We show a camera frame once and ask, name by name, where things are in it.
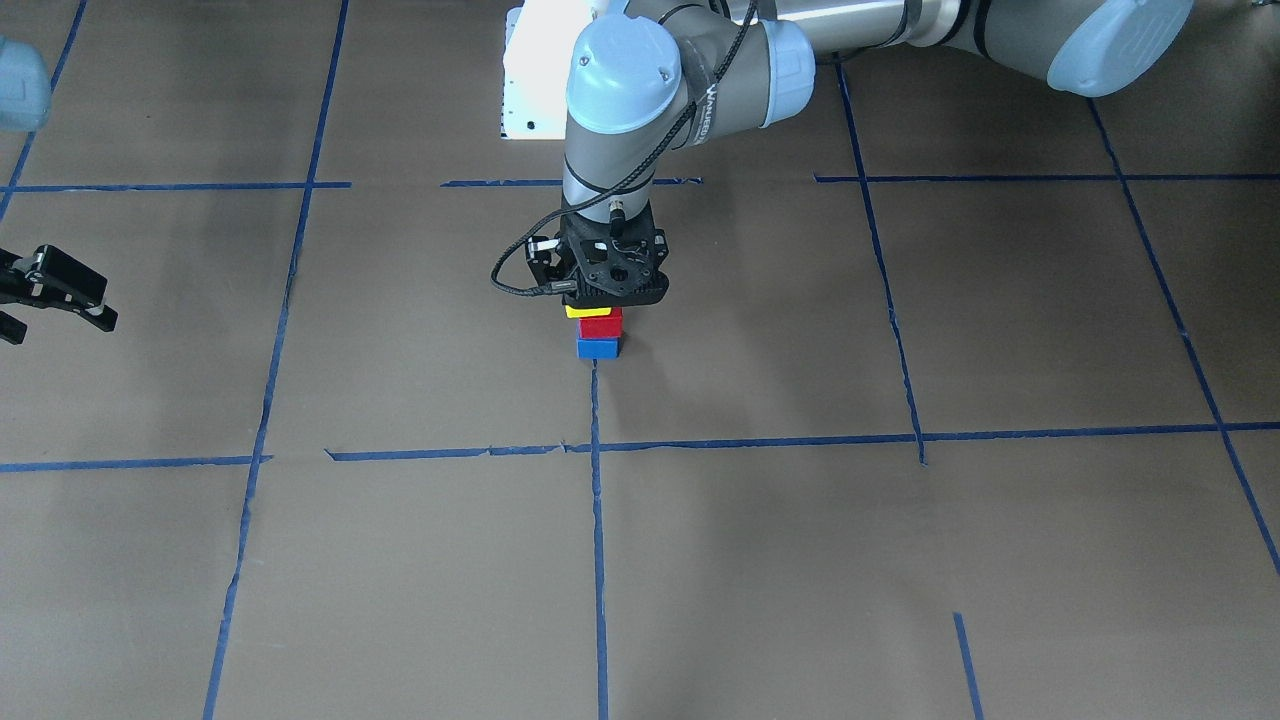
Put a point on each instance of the red wooden cube block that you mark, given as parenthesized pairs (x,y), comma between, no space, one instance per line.
(604,325)

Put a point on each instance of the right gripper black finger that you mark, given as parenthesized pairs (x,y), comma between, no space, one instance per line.
(12,331)
(52,278)

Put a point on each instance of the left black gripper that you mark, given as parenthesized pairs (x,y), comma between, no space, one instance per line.
(541,264)

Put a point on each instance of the blue wooden cube block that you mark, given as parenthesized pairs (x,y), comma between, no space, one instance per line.
(598,348)

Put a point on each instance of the white pedestal column base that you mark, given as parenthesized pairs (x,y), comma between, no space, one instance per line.
(540,36)

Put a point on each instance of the yellow wooden cube block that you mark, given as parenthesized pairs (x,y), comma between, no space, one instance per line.
(587,312)

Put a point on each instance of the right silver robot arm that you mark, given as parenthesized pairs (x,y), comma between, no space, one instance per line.
(25,93)

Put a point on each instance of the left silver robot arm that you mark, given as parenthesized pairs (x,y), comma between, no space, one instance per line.
(635,79)

